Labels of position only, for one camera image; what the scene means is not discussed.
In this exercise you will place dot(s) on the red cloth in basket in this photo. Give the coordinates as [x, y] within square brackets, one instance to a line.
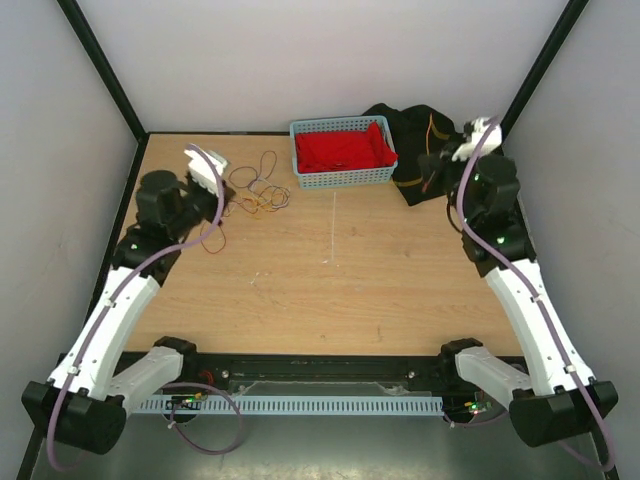
[320, 152]

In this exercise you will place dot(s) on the light blue slotted cable duct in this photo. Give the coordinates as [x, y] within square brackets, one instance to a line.
[271, 405]

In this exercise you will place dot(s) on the light blue perforated basket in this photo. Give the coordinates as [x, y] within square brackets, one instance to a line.
[341, 178]

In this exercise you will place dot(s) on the black metal frame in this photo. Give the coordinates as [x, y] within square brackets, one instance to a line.
[83, 31]

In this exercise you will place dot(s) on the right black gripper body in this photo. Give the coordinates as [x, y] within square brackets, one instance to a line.
[448, 173]

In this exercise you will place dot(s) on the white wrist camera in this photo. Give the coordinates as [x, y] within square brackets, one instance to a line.
[473, 134]
[200, 167]

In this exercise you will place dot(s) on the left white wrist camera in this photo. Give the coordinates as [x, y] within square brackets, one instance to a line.
[200, 167]

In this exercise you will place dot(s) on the black folded cloth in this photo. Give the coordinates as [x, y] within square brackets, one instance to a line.
[415, 131]

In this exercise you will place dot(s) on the white zip tie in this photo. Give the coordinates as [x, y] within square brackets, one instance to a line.
[331, 256]

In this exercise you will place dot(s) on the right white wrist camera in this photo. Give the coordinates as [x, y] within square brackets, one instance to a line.
[473, 134]

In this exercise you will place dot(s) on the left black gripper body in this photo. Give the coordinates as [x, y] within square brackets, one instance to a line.
[199, 202]

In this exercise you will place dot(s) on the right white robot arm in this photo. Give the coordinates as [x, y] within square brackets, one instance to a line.
[556, 396]

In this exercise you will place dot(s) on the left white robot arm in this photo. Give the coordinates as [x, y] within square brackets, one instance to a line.
[86, 401]

